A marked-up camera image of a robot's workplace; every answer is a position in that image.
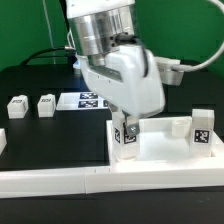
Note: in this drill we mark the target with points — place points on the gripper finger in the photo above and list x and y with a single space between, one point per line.
131 125

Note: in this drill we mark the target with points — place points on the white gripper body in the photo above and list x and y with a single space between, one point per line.
137 94

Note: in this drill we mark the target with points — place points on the white square table top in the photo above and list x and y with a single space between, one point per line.
165 140

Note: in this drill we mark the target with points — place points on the white U-shaped obstacle fence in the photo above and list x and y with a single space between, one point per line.
125 176

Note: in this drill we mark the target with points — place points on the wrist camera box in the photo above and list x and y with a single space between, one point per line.
168 76

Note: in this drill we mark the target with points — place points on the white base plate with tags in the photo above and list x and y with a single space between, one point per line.
80 101

